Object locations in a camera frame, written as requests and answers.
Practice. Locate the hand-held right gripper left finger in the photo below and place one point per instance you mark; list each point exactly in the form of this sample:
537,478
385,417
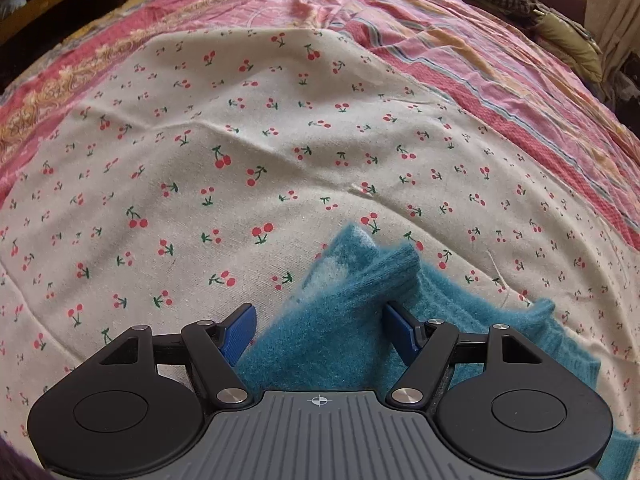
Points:
239,327

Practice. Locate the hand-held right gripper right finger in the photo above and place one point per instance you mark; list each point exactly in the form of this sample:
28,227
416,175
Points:
400,327

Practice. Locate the blue knit sweater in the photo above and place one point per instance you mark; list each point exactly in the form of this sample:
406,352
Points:
325,340

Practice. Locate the pink cherry print bed sheet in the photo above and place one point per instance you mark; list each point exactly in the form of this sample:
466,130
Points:
250,135

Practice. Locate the olive green cushion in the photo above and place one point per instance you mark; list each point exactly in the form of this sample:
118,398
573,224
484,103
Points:
570,40

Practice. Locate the beige curtain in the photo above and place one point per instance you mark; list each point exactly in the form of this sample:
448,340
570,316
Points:
617,5

